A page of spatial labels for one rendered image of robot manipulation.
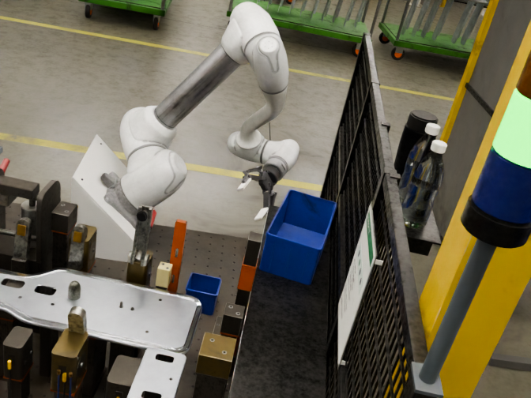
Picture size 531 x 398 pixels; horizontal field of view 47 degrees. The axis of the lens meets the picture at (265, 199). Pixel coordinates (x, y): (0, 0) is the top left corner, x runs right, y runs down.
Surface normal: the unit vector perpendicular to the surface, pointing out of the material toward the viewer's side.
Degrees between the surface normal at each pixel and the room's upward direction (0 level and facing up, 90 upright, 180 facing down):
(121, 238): 90
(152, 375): 0
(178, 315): 0
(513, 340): 0
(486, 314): 90
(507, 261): 90
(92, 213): 90
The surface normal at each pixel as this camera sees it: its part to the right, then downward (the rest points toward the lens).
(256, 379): 0.18, -0.86
